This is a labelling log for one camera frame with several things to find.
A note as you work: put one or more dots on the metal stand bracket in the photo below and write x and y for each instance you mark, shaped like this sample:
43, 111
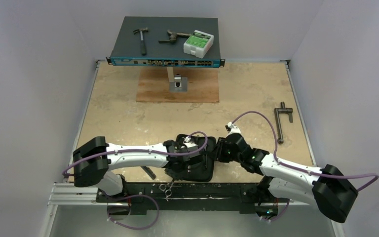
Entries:
177, 83

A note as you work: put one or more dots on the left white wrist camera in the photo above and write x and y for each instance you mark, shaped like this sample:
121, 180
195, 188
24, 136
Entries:
188, 143

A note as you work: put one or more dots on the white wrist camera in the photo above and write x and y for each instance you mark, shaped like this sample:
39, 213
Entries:
188, 143
231, 128

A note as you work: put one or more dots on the claw hammer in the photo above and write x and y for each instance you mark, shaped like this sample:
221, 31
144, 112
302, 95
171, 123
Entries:
141, 31

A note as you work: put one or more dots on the black comb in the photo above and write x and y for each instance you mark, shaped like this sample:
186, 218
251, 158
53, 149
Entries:
149, 172

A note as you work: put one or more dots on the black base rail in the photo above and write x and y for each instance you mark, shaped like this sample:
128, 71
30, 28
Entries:
245, 198

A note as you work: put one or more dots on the network switch rack unit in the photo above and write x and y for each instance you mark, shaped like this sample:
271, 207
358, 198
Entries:
126, 50

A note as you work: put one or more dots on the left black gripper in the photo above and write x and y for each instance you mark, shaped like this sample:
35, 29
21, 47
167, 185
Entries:
176, 176

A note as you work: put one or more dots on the rusty metal clamp tool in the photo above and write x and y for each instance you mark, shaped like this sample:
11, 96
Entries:
173, 36

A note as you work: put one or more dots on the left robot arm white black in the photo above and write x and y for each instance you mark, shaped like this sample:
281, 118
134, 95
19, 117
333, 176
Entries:
95, 160

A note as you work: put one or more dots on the white green plastic box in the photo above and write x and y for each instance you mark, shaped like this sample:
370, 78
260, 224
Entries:
198, 44

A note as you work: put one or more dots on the silver thinning scissors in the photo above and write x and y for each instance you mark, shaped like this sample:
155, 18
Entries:
166, 188

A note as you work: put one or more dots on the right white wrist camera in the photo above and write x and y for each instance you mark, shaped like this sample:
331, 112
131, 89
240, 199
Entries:
231, 128

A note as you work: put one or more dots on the wooden board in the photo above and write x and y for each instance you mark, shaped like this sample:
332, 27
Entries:
197, 86

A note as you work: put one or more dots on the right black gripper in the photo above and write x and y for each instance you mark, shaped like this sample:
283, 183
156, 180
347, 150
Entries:
224, 148

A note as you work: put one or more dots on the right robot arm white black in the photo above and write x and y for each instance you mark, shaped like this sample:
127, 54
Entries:
325, 188

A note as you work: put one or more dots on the black zippered tool case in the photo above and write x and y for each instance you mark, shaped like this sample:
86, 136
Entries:
203, 170

